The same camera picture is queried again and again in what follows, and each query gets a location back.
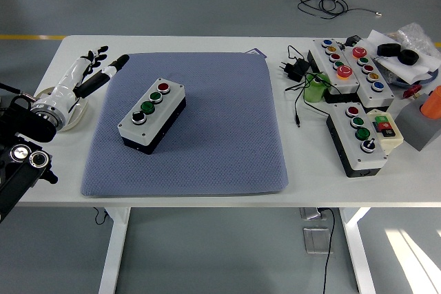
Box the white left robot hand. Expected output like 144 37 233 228
32 45 130 123

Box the grey four-button control box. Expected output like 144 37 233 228
117 78 187 156
325 102 389 178

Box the grey five-button control box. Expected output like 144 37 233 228
340 45 396 109
306 38 362 104

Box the white oval dish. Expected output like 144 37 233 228
34 89 90 133

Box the grey-blue textured mat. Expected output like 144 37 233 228
80 52 289 198

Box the white table leg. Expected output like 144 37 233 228
98 207 132 294
339 207 376 294

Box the purple card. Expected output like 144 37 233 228
243 48 269 60

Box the black power adapter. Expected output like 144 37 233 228
277 58 311 83

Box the green plastic bottle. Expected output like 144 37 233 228
302 72 331 104

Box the metal floor socket plate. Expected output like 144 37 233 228
299 207 325 221
302 227 334 255

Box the red knob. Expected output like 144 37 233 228
403 84 423 99

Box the white foam sheet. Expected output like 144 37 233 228
365 29 441 83

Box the grey wedge block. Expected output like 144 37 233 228
393 93 441 152

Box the clear bubble wrap bag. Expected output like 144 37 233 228
387 22 441 59

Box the blue-grey round plate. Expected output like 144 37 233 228
389 66 440 87

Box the orange cylinder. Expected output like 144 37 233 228
420 85 441 119

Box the small black cable loop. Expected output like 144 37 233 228
93 206 110 225

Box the black adapter cord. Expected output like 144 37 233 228
284 44 334 129

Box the black cable under table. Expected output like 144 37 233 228
316 207 337 294

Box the black foam ring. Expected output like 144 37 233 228
376 43 402 57
399 49 421 66

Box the cream three-button switch box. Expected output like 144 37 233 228
365 108 404 156

